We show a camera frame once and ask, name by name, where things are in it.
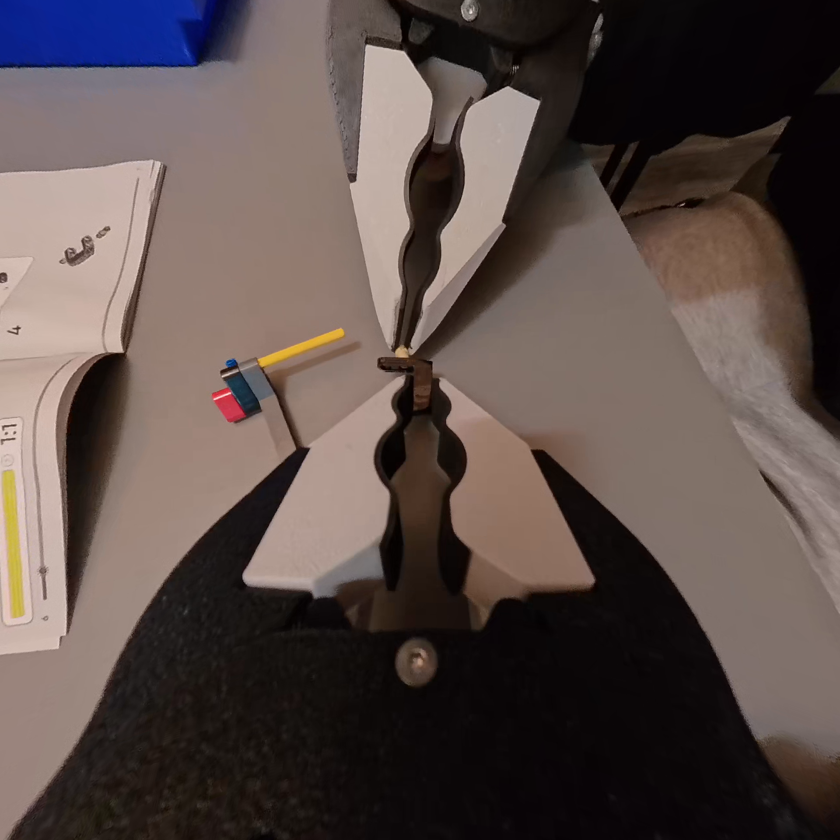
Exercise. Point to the open instruction booklet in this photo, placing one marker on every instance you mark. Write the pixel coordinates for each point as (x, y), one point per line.
(65, 262)

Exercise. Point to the person's dark clothing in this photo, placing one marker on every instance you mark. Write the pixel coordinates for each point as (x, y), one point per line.
(817, 262)

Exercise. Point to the grey lego beam with yellow axle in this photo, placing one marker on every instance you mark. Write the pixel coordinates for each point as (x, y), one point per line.
(246, 387)

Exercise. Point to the blue plastic box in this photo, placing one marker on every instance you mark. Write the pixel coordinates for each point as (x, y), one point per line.
(98, 29)

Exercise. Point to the black lego bracket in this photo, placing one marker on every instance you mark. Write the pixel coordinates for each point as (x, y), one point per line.
(420, 387)

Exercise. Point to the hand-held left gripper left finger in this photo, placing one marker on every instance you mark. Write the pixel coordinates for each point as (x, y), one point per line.
(321, 525)

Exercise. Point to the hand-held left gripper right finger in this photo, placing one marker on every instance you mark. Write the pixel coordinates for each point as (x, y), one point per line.
(518, 525)

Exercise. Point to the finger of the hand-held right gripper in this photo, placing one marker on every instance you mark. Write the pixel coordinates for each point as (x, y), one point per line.
(499, 151)
(384, 131)

